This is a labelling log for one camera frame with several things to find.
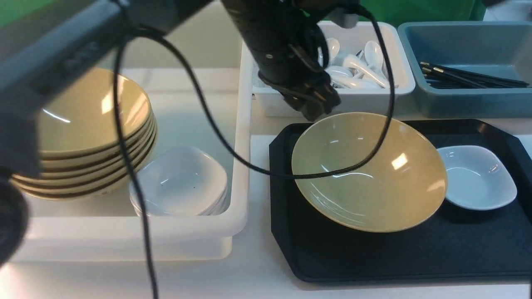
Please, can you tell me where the black chopstick gold band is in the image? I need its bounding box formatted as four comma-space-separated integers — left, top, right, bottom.
419, 62, 530, 89

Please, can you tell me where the white ceramic soup spoon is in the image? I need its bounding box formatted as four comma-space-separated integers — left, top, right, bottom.
364, 40, 388, 79

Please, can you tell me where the yellow stacked bowl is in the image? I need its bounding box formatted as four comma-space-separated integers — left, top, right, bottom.
38, 67, 151, 158
15, 141, 158, 201
11, 126, 158, 191
39, 114, 155, 179
38, 93, 153, 172

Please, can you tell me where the white soup spoon upright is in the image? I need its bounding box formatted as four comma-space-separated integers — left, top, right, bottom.
342, 54, 391, 88

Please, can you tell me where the green cloth backdrop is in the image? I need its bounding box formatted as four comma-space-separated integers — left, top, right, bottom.
360, 0, 486, 27

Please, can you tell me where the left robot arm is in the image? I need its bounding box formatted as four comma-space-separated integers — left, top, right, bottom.
1, 0, 341, 264

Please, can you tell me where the small white spoon bin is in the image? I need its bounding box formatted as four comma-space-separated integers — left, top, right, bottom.
240, 21, 416, 118

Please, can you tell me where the yellow noodle bowl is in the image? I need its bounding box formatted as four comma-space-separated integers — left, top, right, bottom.
291, 112, 447, 233

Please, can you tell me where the black plastic serving tray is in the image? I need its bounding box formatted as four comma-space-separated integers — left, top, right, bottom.
270, 119, 532, 284

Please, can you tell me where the bottom yellow stacked bowl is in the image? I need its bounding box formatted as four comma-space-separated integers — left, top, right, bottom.
15, 141, 158, 201

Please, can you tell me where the top stacked white dish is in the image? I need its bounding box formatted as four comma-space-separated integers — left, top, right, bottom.
137, 147, 228, 216

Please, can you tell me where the top yellow stacked bowl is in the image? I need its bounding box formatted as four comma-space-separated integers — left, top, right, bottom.
38, 67, 151, 158

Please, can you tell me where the large white plastic bin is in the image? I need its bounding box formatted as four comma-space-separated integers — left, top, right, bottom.
11, 69, 251, 262

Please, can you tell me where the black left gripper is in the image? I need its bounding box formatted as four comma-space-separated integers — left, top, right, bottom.
250, 25, 341, 121

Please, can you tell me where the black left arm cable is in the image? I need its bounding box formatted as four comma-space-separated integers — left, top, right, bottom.
112, 4, 395, 299

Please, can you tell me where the white square sauce dish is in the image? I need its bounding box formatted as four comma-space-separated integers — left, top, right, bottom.
437, 145, 517, 211

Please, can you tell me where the blue-grey chopstick bin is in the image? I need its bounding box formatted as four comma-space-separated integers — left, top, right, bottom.
397, 21, 532, 118

